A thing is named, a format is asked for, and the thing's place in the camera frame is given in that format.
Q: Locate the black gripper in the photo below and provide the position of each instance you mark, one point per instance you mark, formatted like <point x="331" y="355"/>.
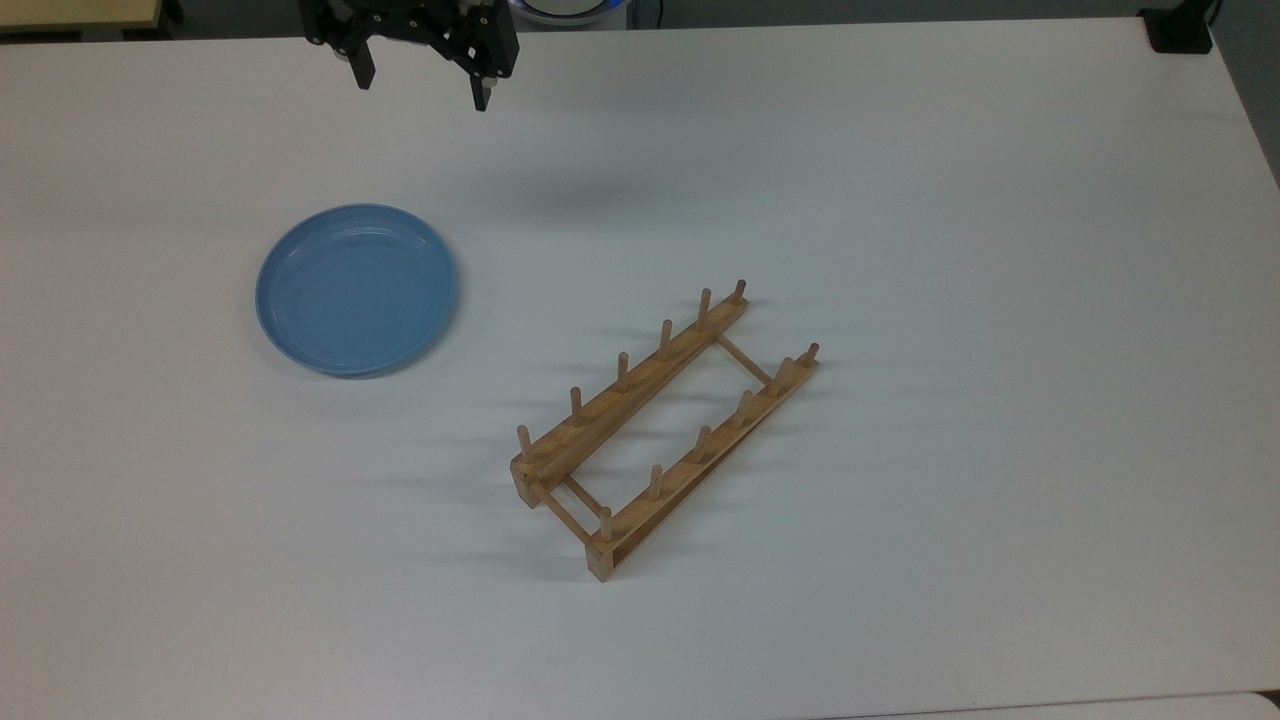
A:
<point x="400" y="14"/>

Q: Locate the blue round plate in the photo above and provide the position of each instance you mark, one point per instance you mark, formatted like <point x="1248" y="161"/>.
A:
<point x="357" y="292"/>

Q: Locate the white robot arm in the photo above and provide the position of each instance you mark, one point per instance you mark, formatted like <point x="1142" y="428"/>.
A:
<point x="575" y="8"/>

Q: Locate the wooden plate rack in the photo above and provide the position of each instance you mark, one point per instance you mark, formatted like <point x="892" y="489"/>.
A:
<point x="640" y="378"/>

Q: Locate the light wooden desk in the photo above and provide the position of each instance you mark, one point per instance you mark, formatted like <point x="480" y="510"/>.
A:
<point x="70" y="10"/>

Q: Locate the black table clamp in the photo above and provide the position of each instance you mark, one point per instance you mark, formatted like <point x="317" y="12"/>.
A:
<point x="1180" y="30"/>

